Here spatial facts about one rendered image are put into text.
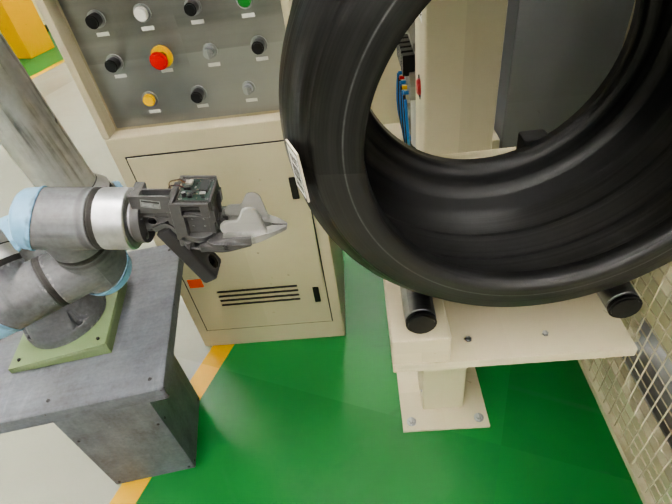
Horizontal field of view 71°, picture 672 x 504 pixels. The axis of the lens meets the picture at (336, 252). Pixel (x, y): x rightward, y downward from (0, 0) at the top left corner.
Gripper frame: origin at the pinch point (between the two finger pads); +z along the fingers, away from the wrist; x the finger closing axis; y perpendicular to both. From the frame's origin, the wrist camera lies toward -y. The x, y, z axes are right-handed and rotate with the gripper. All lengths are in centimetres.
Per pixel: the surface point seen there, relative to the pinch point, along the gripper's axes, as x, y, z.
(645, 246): -11.9, 7.1, 45.5
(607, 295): -9.4, -4.1, 46.3
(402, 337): -10.4, -12.2, 18.4
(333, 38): -11.6, 30.8, 8.0
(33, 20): 478, -109, -305
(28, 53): 456, -135, -310
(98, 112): 59, -10, -52
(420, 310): -10.3, -6.3, 20.3
